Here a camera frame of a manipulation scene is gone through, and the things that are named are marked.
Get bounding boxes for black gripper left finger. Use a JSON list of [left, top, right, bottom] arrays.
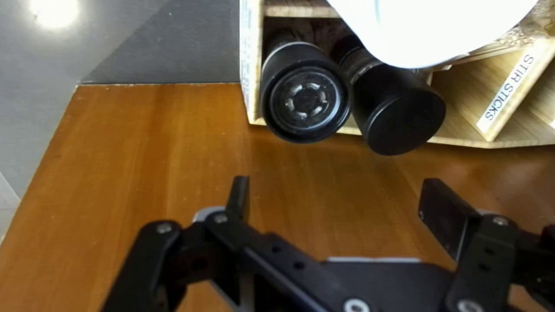
[[100, 176, 355, 312]]

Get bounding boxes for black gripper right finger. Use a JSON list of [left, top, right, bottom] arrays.
[[416, 177, 555, 312]]

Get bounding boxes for black lid spice shaker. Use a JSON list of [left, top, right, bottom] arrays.
[[331, 42, 447, 156]]

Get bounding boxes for wooden seasoning rack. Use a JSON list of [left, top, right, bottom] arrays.
[[238, 0, 555, 151]]

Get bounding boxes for white canister blue label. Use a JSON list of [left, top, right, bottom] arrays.
[[326, 0, 539, 72]]

